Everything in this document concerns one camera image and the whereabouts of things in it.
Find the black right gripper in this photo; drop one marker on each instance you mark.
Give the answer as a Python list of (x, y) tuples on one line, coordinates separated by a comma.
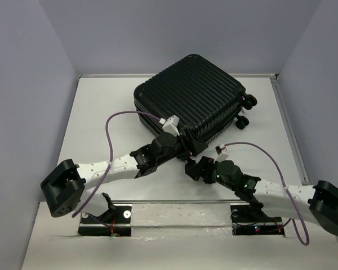
[(196, 170)]

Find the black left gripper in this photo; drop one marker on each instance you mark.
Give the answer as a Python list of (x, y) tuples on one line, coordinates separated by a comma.
[(192, 147)]

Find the black hard-shell suitcase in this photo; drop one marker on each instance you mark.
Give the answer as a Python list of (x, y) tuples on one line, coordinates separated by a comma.
[(206, 99)]

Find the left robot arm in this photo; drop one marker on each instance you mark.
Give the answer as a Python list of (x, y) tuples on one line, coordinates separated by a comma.
[(72, 187)]

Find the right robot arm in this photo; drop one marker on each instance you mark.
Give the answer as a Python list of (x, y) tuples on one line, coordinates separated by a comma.
[(317, 204)]

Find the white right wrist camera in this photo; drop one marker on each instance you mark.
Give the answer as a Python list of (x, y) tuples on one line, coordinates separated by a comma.
[(222, 153)]

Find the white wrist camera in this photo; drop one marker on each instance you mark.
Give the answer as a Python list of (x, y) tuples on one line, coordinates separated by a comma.
[(222, 153), (170, 125)]

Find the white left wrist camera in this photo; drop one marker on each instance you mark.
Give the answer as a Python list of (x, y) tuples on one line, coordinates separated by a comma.
[(170, 125)]

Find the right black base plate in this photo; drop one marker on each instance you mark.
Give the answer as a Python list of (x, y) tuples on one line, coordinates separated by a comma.
[(244, 223)]

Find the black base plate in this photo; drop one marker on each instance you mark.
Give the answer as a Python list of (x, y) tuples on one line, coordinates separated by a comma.
[(117, 225), (244, 223)]

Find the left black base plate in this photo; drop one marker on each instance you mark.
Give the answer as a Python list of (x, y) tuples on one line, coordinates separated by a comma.
[(117, 225)]

